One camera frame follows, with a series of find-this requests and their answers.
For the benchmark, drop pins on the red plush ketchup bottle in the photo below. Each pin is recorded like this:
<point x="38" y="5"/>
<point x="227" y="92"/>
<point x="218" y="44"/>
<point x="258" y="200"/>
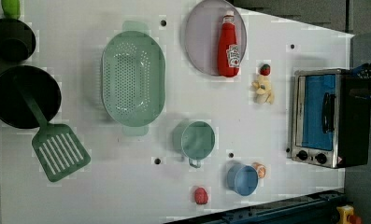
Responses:
<point x="228" y="56"/>

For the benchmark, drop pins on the grey round plate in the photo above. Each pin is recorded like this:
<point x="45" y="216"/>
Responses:
<point x="203" y="30"/>

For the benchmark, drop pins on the green metal cup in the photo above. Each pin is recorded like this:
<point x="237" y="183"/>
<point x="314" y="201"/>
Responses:
<point x="195" y="140"/>

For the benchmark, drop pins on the green oval colander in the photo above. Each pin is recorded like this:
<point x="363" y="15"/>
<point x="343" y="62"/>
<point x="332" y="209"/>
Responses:
<point x="133" y="78"/>

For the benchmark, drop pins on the yellow plush banana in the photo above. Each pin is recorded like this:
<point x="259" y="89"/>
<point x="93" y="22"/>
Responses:
<point x="263" y="90"/>

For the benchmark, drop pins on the pink plush raspberry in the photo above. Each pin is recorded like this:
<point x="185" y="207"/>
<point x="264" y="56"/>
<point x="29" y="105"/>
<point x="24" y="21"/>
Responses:
<point x="200" y="196"/>

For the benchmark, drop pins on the blue metal cup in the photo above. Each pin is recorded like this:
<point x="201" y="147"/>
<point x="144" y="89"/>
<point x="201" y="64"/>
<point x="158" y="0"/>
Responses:
<point x="242" y="179"/>

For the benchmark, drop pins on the red plush strawberry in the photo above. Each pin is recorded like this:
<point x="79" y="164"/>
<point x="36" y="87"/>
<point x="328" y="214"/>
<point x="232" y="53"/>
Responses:
<point x="265" y="70"/>

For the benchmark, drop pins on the orange plush fruit slice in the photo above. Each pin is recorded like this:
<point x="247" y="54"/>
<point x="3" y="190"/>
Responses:
<point x="260" y="169"/>

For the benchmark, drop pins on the green slotted spatula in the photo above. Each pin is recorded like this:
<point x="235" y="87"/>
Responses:
<point x="56" y="146"/>

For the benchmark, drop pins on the silver toaster oven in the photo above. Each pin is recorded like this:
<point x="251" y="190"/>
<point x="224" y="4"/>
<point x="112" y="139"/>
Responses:
<point x="331" y="121"/>

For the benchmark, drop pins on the large black pan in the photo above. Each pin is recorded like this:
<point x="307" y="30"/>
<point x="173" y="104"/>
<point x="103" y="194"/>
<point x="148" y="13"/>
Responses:
<point x="45" y="89"/>

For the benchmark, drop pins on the small black pot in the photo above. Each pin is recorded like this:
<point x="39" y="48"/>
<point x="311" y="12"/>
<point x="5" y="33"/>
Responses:
<point x="17" y="41"/>

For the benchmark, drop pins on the yellow red toy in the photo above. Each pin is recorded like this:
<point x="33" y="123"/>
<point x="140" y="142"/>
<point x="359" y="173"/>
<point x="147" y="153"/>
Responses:
<point x="347" y="215"/>

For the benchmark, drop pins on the blue metal frame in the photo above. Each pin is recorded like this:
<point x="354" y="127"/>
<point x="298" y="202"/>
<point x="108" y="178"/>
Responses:
<point x="316" y="208"/>

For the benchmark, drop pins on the green pot handle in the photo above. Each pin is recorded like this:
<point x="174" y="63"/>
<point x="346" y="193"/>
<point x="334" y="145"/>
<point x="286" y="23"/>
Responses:
<point x="11" y="8"/>

